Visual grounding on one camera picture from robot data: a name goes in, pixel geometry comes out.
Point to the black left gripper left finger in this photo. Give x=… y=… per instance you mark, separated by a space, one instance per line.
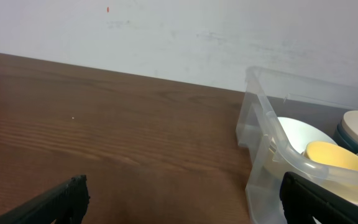
x=65 y=203

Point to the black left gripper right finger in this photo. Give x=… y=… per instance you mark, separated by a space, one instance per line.
x=306 y=202

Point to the yellow cup front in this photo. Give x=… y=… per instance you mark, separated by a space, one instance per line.
x=330 y=154

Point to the white small bowl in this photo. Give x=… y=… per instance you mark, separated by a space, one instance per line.
x=300 y=134

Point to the dark blue bowl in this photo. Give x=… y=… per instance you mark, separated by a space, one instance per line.
x=345 y=140

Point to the clear plastic storage bin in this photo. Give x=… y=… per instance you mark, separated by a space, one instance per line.
x=269 y=95

